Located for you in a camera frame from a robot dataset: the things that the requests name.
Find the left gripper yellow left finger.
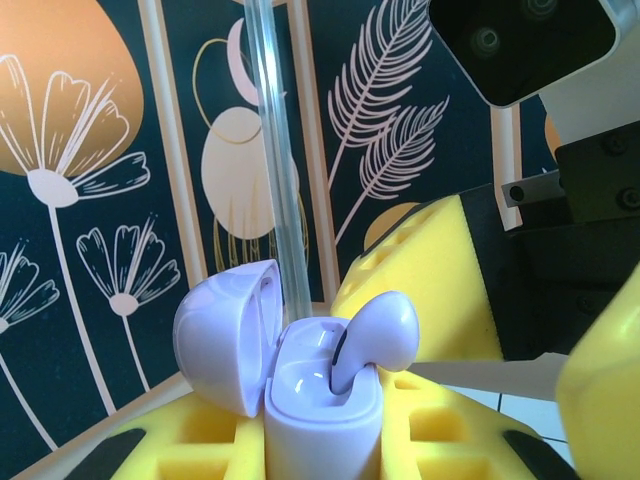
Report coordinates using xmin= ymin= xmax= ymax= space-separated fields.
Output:
xmin=79 ymin=390 xmax=274 ymax=480

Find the purple earbud charging case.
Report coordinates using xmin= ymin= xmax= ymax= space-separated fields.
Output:
xmin=172 ymin=258 xmax=385 ymax=480

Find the aluminium corner post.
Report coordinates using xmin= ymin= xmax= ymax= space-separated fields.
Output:
xmin=243 ymin=0 xmax=315 ymax=307

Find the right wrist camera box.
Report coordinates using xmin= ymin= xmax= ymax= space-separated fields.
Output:
xmin=428 ymin=0 xmax=624 ymax=109

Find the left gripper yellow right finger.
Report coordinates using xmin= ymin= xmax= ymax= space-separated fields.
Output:
xmin=377 ymin=368 xmax=577 ymax=480

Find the purple wireless earbud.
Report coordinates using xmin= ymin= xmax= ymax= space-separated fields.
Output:
xmin=329 ymin=291 xmax=420 ymax=399

